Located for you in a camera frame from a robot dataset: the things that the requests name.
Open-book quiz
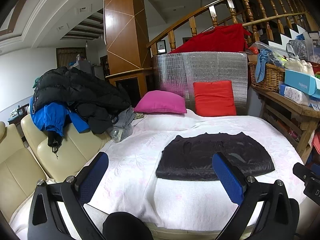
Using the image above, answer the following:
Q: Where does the white blanket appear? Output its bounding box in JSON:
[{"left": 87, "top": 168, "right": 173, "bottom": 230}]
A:
[{"left": 10, "top": 109, "right": 307, "bottom": 233}]

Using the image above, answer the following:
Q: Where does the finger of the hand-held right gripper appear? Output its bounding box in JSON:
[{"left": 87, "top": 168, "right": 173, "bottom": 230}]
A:
[{"left": 292, "top": 162, "right": 314, "bottom": 180}]

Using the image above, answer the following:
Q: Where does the wooden stair railing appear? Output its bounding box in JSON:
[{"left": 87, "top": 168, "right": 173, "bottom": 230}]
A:
[{"left": 147, "top": 0, "right": 320, "bottom": 55}]

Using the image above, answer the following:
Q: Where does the dark patterned plastic bag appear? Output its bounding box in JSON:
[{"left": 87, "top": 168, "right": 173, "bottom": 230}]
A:
[{"left": 286, "top": 39, "right": 307, "bottom": 59}]

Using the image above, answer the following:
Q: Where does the wooden table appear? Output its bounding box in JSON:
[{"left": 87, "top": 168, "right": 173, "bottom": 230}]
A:
[{"left": 251, "top": 84, "right": 320, "bottom": 164}]

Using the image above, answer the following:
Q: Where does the black down coat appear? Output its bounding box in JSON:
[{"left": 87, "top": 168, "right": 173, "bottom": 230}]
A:
[{"left": 32, "top": 66, "right": 132, "bottom": 134}]

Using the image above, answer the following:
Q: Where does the blue cardboard box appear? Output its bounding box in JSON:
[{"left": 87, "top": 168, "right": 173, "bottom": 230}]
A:
[{"left": 284, "top": 69, "right": 320, "bottom": 95}]

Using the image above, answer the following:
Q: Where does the grey garment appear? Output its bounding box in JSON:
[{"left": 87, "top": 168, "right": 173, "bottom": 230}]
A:
[{"left": 107, "top": 106, "right": 145, "bottom": 143}]

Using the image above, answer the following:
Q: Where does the red cushion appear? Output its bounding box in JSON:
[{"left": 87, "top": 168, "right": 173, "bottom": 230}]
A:
[{"left": 192, "top": 80, "right": 237, "bottom": 117}]

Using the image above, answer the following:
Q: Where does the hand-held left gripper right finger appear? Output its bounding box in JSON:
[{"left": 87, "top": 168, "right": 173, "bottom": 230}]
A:
[{"left": 212, "top": 152, "right": 299, "bottom": 240}]

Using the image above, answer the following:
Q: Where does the grey refrigerator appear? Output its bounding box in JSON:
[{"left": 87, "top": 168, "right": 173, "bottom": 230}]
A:
[{"left": 79, "top": 60, "right": 104, "bottom": 79}]

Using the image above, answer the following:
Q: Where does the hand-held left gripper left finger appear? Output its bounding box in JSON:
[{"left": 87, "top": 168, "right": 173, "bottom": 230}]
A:
[{"left": 27, "top": 151, "right": 110, "bottom": 240}]

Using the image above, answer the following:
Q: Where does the dark quilted jacket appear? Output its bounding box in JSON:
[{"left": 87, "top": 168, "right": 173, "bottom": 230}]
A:
[{"left": 155, "top": 132, "right": 275, "bottom": 182}]

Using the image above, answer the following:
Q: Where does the blue cloth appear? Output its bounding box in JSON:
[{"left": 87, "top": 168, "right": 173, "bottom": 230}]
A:
[{"left": 256, "top": 49, "right": 284, "bottom": 83}]

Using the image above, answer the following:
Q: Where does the red cloth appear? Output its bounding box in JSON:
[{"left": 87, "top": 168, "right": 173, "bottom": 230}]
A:
[{"left": 169, "top": 23, "right": 252, "bottom": 54}]

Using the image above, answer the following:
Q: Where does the white patterned tissue pack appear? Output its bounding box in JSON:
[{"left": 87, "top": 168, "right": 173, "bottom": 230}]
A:
[{"left": 279, "top": 84, "right": 312, "bottom": 106}]

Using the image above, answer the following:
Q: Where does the wicker basket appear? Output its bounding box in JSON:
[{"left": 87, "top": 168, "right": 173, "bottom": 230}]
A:
[{"left": 248, "top": 61, "right": 286, "bottom": 93}]

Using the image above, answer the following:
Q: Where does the cream leather sofa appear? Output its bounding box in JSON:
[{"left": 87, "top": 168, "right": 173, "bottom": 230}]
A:
[{"left": 0, "top": 115, "right": 113, "bottom": 228}]

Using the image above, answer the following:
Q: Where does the black picture frame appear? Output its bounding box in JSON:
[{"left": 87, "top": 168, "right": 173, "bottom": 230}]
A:
[{"left": 156, "top": 40, "right": 167, "bottom": 54}]

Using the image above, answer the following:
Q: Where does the wooden pillar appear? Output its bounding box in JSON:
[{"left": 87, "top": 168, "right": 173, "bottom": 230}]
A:
[{"left": 103, "top": 0, "right": 153, "bottom": 100}]

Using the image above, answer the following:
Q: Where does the pink cushion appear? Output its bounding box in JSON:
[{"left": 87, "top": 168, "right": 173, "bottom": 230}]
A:
[{"left": 133, "top": 90, "right": 187, "bottom": 114}]

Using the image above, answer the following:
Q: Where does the white plastic bag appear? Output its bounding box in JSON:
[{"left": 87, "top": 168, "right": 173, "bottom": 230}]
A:
[{"left": 285, "top": 56, "right": 314, "bottom": 75}]

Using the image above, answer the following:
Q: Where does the blue jacket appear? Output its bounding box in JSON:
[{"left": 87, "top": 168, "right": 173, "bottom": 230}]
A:
[{"left": 30, "top": 97, "right": 90, "bottom": 137}]

